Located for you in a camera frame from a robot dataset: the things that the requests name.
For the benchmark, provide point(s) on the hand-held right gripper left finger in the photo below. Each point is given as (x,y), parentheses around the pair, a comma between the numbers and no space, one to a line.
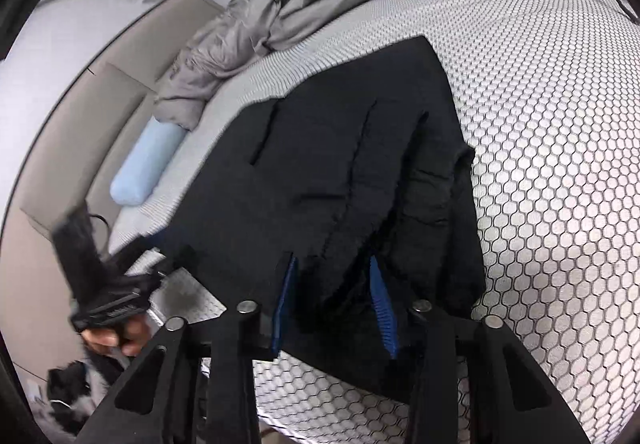
(281,309)

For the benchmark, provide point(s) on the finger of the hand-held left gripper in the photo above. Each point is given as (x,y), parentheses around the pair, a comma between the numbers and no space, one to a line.
(137,254)

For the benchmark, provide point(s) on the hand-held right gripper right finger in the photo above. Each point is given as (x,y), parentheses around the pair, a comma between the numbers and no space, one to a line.
(384,314)

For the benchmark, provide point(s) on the black pants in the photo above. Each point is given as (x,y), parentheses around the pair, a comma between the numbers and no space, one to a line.
(325,164)

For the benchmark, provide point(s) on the person's left hand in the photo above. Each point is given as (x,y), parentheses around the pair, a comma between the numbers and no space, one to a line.
(132,339)

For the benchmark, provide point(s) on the light blue bolster pillow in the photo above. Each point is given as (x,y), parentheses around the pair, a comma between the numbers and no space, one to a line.
(145,164)

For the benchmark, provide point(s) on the beige padded headboard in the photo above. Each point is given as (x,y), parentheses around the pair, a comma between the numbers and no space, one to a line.
(75,134)

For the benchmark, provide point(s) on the black white patterned cloth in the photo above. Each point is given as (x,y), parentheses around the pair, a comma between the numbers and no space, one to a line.
(70,379)

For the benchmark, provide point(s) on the light grey duvet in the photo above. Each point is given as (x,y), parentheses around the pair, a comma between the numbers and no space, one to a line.
(240,34)

